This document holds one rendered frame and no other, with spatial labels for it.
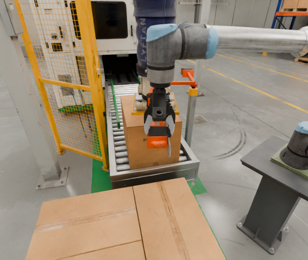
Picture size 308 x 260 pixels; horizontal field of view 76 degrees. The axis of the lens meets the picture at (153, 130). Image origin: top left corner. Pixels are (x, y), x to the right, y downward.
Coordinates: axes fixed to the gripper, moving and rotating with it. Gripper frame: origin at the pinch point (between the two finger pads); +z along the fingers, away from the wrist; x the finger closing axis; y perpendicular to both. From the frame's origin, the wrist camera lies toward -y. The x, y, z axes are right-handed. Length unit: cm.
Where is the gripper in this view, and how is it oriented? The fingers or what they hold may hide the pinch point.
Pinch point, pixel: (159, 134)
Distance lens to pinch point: 75.0
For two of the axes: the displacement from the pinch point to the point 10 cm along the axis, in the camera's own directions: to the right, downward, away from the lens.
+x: -10.0, 0.0, 0.0
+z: -0.1, 8.6, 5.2
